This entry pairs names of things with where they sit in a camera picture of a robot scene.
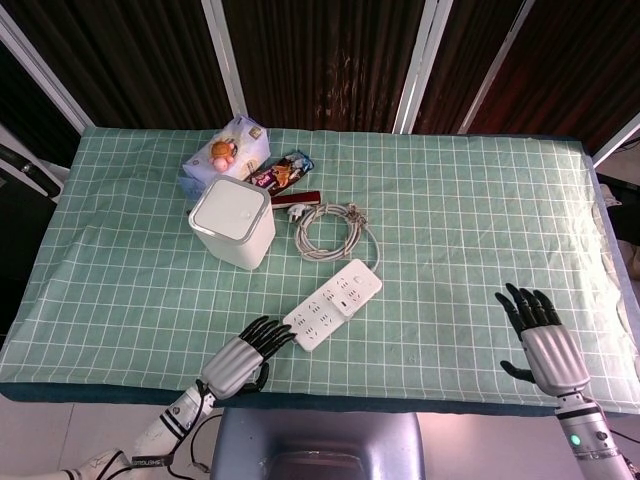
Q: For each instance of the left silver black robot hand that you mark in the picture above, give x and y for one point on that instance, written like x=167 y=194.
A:
x=235 y=357

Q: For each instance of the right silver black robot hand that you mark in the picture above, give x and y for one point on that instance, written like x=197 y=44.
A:
x=555 y=350

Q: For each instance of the white power strip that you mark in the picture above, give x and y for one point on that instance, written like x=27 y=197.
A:
x=320 y=320

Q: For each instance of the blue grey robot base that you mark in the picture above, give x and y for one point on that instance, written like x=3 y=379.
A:
x=320 y=445

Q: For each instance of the white crumpled cloth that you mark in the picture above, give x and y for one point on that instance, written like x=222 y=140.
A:
x=620 y=280

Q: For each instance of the white square lidded bin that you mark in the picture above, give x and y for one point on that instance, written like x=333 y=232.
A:
x=232 y=220

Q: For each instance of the green checked tablecloth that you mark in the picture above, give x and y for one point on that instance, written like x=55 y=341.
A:
x=450 y=240

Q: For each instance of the dark red flat bar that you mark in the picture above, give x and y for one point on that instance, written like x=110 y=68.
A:
x=300 y=198

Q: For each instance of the brown chocolate snack wrapper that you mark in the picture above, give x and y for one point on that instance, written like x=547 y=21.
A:
x=280 y=172

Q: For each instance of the cartoon print tissue pack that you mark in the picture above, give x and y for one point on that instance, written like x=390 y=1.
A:
x=210 y=167

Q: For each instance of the dark folding screen white frames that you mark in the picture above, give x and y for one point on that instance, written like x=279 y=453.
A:
x=325 y=55

